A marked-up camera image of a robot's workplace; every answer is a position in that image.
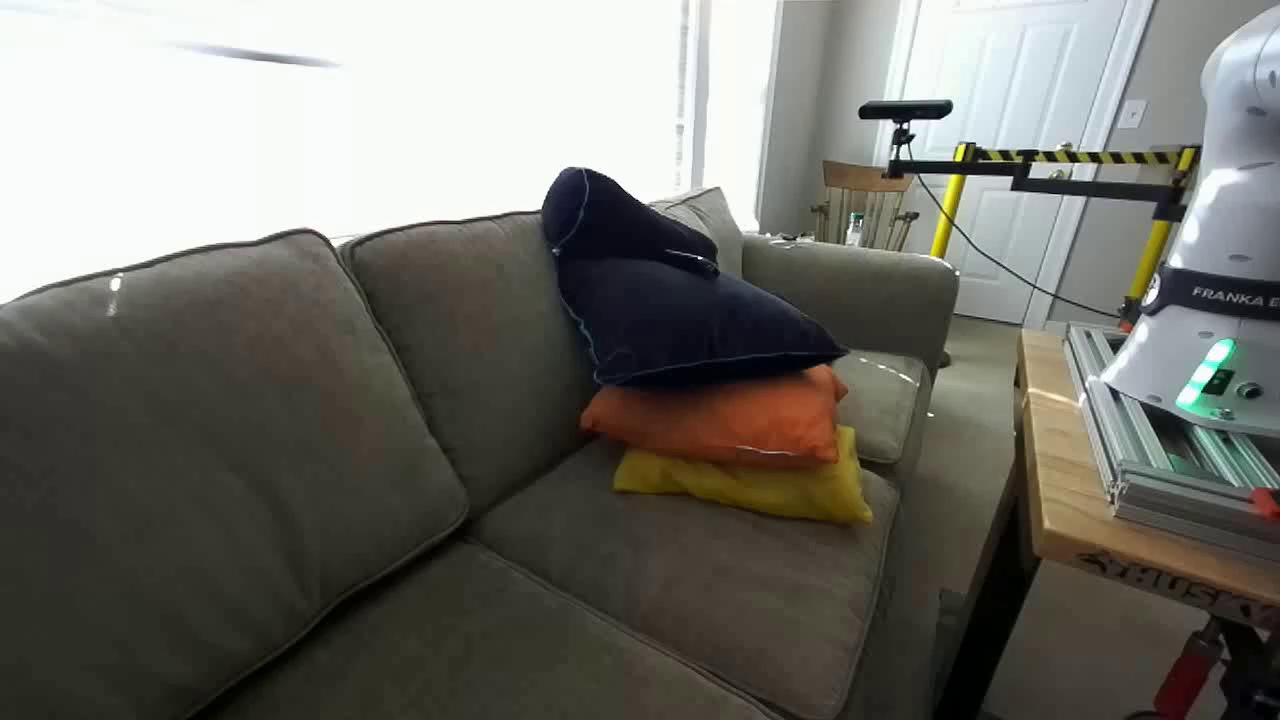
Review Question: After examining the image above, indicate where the navy pillow teal piping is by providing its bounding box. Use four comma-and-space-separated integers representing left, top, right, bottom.
555, 250, 853, 393

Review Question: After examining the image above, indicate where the orange pillow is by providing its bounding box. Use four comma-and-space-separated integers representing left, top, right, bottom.
578, 362, 853, 472

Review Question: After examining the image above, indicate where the yellow pillow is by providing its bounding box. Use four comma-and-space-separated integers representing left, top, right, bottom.
610, 425, 877, 527

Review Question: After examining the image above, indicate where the grey-green fabric sofa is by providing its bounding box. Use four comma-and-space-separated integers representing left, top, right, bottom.
0, 186, 966, 720

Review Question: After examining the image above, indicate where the small grey throw cushion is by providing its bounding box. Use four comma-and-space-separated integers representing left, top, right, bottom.
649, 186, 749, 282

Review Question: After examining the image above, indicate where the dark blue folded cloth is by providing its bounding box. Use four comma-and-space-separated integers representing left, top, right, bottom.
537, 164, 723, 337

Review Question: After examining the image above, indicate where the wooden chair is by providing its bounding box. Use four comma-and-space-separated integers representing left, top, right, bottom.
808, 156, 929, 258

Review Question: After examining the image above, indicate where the bright window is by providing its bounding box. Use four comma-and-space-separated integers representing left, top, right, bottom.
0, 0, 695, 306

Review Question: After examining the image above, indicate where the wooden table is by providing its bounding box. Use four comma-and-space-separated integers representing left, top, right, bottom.
935, 324, 1280, 720

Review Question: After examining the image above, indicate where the white panel door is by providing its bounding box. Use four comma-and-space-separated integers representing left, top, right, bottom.
886, 0, 1157, 327

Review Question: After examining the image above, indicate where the red clamp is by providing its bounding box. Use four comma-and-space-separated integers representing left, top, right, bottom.
1150, 617, 1228, 720

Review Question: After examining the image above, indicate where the black stereo camera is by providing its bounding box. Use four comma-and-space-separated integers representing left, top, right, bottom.
856, 97, 955, 130

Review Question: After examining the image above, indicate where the black stand camera cable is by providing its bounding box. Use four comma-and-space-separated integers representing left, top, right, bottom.
912, 172, 1129, 324

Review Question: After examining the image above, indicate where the yellow black camera stand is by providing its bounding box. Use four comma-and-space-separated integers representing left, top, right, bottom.
886, 122, 1204, 324

